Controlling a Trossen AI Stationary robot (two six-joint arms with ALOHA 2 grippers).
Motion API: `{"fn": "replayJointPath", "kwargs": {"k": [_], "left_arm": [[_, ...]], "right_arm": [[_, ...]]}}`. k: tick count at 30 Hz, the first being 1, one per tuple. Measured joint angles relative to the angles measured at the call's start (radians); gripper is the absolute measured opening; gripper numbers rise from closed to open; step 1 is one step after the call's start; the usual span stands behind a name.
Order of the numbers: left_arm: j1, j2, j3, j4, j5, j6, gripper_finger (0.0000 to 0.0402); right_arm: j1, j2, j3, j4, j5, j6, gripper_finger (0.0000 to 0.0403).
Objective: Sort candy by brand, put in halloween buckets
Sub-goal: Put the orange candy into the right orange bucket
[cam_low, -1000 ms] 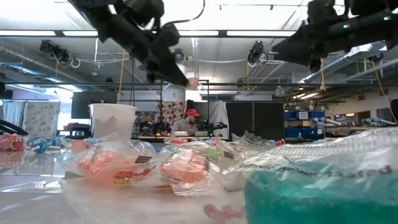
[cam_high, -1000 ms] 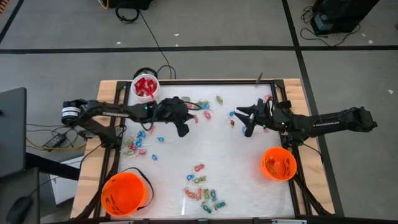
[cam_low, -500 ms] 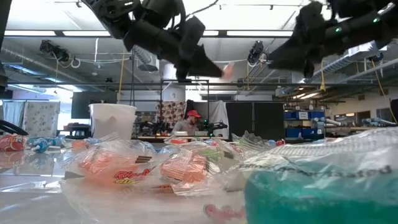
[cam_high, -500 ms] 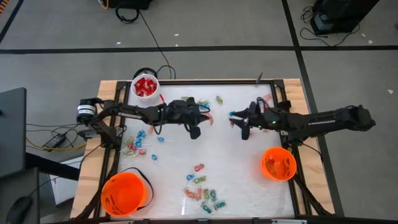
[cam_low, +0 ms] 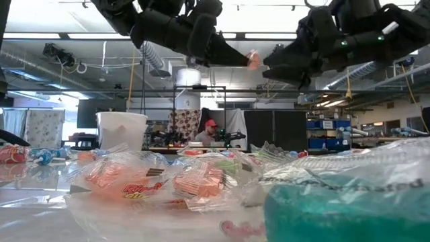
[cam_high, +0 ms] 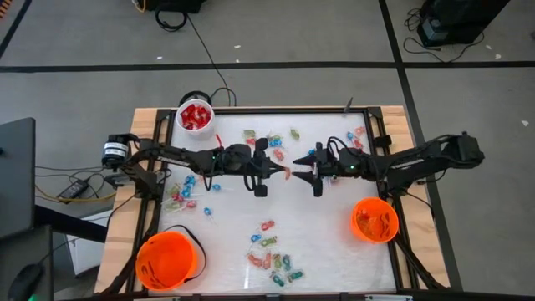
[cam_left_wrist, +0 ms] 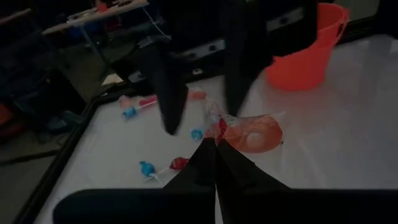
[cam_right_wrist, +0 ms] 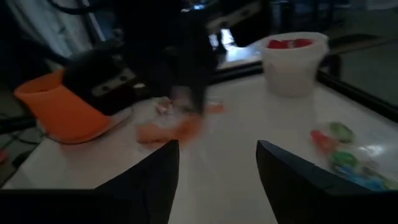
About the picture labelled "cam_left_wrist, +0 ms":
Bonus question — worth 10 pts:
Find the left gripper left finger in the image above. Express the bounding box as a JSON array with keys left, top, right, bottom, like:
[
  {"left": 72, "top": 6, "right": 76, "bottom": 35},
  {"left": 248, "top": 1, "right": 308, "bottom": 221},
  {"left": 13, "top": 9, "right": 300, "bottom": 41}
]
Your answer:
[{"left": 163, "top": 138, "right": 218, "bottom": 190}]

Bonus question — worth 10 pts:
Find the blue wrapped lollipop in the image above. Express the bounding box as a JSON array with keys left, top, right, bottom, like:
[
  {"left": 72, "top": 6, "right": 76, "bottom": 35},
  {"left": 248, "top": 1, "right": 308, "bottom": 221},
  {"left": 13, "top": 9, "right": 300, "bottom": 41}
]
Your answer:
[
  {"left": 122, "top": 105, "right": 138, "bottom": 119},
  {"left": 138, "top": 160, "right": 162, "bottom": 183},
  {"left": 190, "top": 126, "right": 206, "bottom": 142}
]

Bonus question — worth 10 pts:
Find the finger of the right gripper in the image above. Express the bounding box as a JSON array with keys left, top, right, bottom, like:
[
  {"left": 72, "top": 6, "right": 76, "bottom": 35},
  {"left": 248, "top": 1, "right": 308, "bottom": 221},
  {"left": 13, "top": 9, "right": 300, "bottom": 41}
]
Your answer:
[
  {"left": 146, "top": 40, "right": 190, "bottom": 136},
  {"left": 223, "top": 27, "right": 274, "bottom": 118}
]

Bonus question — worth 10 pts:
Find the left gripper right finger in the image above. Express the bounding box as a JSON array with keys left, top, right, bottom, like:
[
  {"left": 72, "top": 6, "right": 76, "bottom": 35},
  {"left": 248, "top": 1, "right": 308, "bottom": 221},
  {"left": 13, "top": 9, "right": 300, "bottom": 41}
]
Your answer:
[{"left": 216, "top": 139, "right": 292, "bottom": 190}]

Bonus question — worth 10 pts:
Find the orange ring pop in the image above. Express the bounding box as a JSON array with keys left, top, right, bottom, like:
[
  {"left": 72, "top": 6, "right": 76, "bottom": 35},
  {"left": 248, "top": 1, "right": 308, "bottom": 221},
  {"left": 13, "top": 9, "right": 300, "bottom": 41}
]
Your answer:
[{"left": 203, "top": 98, "right": 286, "bottom": 154}]

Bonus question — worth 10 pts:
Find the orange plastic bucket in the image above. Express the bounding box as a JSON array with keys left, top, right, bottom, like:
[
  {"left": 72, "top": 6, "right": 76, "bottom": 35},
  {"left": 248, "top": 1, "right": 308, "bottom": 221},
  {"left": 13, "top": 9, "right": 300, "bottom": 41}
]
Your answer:
[{"left": 265, "top": 2, "right": 349, "bottom": 92}]

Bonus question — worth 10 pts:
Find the red wrapped lollipop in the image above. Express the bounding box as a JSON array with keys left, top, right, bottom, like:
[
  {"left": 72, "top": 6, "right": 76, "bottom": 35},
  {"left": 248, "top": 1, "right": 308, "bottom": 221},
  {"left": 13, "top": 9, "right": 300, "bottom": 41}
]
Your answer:
[
  {"left": 138, "top": 94, "right": 159, "bottom": 108},
  {"left": 169, "top": 156, "right": 190, "bottom": 171}
]

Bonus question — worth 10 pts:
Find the wooden workbench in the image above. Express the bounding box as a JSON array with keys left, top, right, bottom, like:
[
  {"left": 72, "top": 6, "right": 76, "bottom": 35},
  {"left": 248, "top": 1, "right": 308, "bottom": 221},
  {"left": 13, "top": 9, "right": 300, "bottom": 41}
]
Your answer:
[{"left": 42, "top": 0, "right": 150, "bottom": 35}]

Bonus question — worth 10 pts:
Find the orange wrapped candy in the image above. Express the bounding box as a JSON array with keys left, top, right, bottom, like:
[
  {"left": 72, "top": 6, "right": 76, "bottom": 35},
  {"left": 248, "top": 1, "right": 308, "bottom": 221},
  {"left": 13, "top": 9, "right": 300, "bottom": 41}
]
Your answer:
[
  {"left": 188, "top": 89, "right": 208, "bottom": 101},
  {"left": 117, "top": 94, "right": 132, "bottom": 108}
]

